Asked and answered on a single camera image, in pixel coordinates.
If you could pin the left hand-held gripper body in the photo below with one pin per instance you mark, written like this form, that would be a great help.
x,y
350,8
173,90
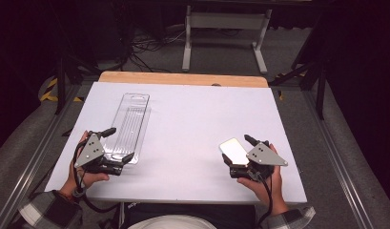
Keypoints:
x,y
89,151

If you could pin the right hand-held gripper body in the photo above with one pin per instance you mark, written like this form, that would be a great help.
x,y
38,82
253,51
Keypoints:
x,y
262,156

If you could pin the blue gradient phone case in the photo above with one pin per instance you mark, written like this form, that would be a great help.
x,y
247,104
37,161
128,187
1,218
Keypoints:
x,y
234,151

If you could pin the clear plastic packaging tray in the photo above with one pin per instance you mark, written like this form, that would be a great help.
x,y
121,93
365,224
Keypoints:
x,y
130,124

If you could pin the person's left hand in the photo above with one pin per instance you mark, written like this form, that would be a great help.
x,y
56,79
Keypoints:
x,y
83,179

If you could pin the person's right hand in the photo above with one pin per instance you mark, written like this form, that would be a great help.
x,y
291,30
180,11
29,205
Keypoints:
x,y
272,191

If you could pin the white board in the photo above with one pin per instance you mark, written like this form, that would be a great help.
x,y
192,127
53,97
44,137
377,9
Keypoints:
x,y
189,127

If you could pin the black metal stand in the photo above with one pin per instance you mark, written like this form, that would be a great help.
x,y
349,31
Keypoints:
x,y
321,95
60,82

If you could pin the wooden table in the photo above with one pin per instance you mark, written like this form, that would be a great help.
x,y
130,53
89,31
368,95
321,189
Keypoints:
x,y
183,78

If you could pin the white metal stand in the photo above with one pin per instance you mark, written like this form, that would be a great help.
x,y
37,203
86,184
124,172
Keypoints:
x,y
227,20

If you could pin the aluminium floor rail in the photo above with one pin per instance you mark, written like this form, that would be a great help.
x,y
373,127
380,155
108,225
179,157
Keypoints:
x,y
338,159
33,159

